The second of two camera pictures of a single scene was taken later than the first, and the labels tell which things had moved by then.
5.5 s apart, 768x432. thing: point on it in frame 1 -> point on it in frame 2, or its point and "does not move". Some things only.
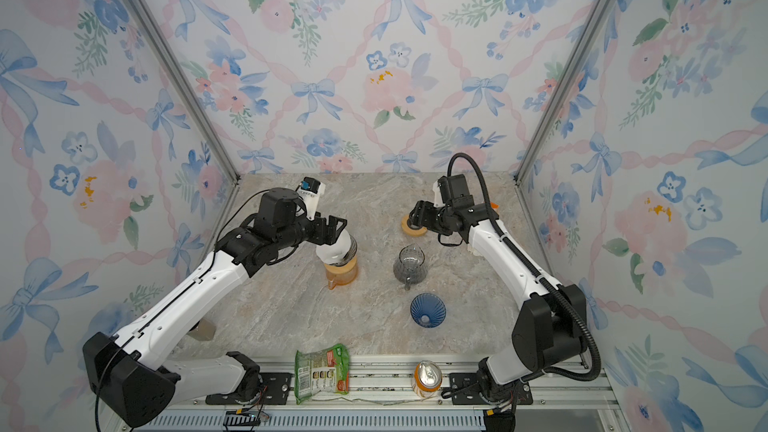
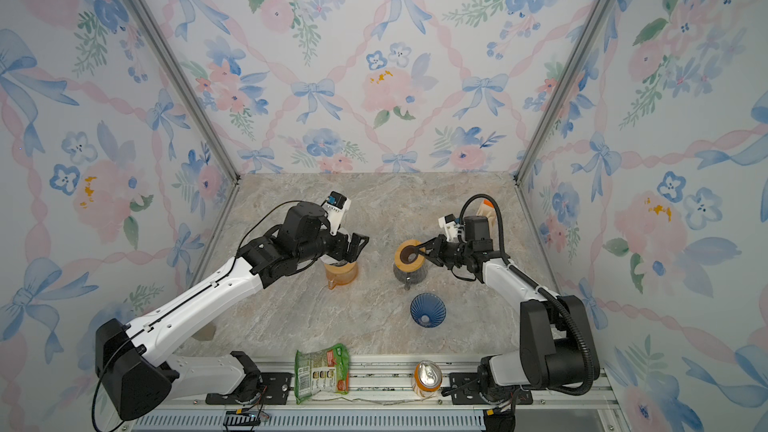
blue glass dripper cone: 428,310 does not move
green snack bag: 324,370 does not move
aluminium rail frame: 383,398 does not move
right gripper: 421,218 -> 436,244
